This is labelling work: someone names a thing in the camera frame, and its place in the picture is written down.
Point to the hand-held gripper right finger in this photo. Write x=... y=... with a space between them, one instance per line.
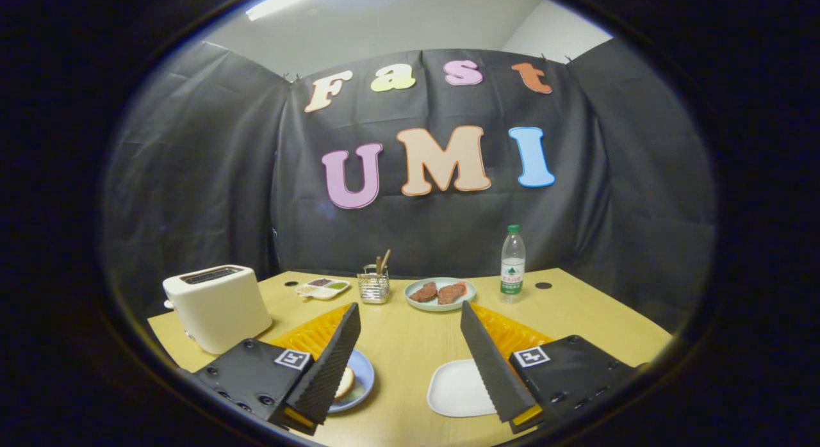
x=490 y=364

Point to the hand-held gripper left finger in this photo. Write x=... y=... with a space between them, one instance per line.
x=333 y=364

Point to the toasted bread slice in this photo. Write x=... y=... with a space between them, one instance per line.
x=344 y=383

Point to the blue plate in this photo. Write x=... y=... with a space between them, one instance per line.
x=365 y=370

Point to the white plate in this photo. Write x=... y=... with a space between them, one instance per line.
x=458 y=389

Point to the white divided dish with beans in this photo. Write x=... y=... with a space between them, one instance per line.
x=323 y=291

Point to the pale green plate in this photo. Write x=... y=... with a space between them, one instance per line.
x=442 y=307

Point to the brown meat slice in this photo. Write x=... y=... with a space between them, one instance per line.
x=424 y=292
x=451 y=293

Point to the clear plastic water bottle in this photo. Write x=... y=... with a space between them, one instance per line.
x=512 y=268

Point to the white toaster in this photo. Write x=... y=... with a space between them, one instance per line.
x=218 y=306

